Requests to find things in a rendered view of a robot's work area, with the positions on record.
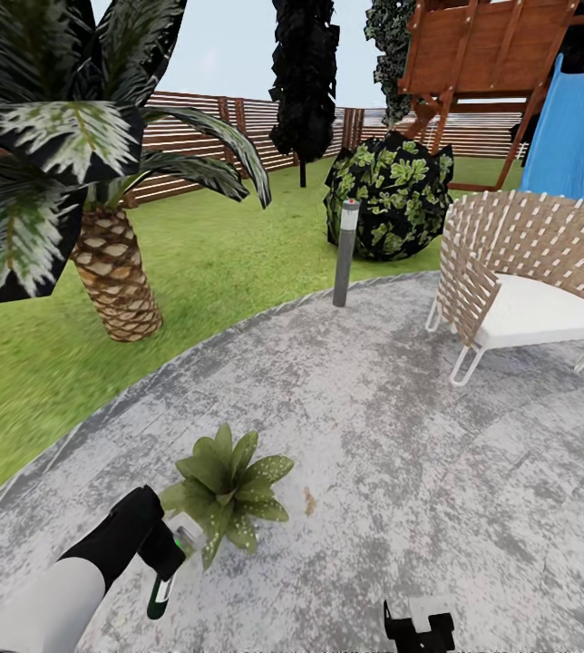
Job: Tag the bush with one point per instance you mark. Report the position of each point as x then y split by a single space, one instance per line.
72 118
402 190

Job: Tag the insectifuge atomizer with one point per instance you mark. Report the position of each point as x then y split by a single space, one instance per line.
159 597

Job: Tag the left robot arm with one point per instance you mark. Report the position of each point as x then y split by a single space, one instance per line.
53 613

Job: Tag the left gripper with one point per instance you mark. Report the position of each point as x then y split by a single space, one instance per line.
165 558

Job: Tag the pot plant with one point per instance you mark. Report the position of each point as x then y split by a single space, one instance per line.
220 491

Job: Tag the garden chair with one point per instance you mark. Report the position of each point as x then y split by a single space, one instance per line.
512 272

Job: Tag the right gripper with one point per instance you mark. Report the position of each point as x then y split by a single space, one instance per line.
438 640

